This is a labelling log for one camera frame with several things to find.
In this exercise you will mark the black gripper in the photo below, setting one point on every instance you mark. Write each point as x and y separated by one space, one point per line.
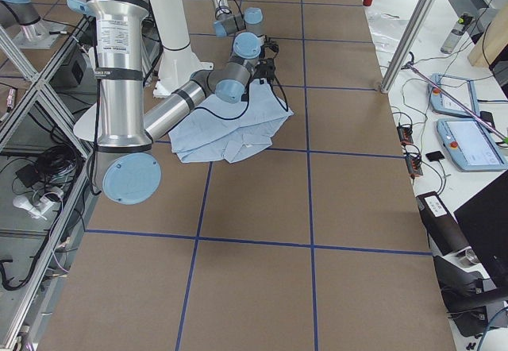
258 74
265 42

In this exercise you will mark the light blue button-up shirt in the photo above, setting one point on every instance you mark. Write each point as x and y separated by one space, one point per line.
217 130

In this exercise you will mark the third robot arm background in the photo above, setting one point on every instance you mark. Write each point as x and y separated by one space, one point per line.
35 32

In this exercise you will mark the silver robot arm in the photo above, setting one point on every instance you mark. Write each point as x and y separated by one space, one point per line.
234 5
149 79

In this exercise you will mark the pink violet rod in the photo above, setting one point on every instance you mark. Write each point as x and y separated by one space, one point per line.
471 113

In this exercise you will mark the orange circuit board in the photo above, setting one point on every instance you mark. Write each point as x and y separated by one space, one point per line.
405 134

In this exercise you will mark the clear water bottle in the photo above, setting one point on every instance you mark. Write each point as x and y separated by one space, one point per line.
458 30

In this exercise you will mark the far blue teach pendant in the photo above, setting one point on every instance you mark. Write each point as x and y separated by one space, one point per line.
460 88

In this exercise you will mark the blue teach pendant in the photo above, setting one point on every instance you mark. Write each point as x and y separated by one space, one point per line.
460 88
470 146

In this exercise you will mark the wooden board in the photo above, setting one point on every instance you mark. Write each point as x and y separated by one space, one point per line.
491 43

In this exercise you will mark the near blue teach pendant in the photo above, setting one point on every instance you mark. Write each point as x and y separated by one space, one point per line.
470 146

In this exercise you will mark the white power strip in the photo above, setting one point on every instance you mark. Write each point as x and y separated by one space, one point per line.
36 209

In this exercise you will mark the black monitor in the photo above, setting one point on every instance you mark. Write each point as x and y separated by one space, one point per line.
483 221

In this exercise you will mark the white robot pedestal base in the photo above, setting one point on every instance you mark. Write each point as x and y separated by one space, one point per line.
178 61

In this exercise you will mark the grey aluminium frame post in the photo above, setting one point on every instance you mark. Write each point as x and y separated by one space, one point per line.
409 36

